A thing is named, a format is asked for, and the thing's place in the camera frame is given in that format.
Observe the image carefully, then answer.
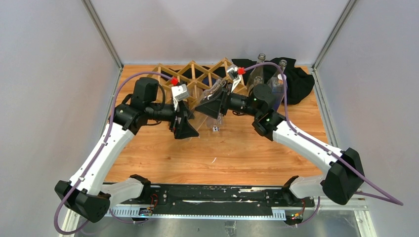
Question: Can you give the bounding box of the clear bottle dark label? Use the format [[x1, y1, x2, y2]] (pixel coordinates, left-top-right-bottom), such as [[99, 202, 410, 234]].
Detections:
[[272, 59, 288, 81]]

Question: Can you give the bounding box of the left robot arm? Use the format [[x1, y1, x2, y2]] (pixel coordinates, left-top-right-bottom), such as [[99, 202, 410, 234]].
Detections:
[[54, 77, 199, 223]]

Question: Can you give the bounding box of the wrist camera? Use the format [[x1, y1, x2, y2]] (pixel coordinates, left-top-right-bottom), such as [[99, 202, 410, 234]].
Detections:
[[171, 84, 190, 111], [226, 65, 246, 92]]

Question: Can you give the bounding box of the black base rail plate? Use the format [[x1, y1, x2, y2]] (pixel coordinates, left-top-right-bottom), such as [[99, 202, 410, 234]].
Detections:
[[130, 184, 316, 220]]

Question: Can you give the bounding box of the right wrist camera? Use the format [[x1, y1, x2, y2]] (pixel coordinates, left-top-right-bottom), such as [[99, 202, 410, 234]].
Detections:
[[226, 65, 246, 92]]

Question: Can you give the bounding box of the clear glass bottle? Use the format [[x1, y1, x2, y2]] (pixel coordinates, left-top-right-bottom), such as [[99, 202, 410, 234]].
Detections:
[[247, 53, 266, 81]]

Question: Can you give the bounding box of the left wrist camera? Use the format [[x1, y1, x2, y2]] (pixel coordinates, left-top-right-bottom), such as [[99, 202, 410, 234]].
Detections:
[[171, 84, 190, 111]]

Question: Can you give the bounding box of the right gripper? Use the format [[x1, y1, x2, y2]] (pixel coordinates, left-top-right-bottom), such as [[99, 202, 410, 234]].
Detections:
[[195, 80, 261, 119]]

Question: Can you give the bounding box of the blue labelled bottle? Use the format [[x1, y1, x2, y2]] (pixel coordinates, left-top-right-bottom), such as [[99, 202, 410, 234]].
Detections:
[[267, 73, 287, 111]]

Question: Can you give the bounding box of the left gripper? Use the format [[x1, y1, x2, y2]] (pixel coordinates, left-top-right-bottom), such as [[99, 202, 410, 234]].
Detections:
[[146, 96, 199, 138]]

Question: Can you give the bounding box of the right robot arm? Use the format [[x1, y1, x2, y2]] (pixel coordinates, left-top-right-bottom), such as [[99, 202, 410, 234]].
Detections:
[[194, 83, 364, 206]]

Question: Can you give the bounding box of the wooden wine rack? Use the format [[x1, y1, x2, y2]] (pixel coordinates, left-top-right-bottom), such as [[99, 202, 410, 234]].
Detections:
[[143, 58, 246, 107]]

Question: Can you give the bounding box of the black cloth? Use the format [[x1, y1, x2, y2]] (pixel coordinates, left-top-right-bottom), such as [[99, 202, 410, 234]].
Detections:
[[232, 57, 315, 105]]

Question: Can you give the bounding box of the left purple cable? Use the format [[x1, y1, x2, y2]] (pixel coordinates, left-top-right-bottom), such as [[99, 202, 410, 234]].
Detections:
[[53, 72, 179, 236]]

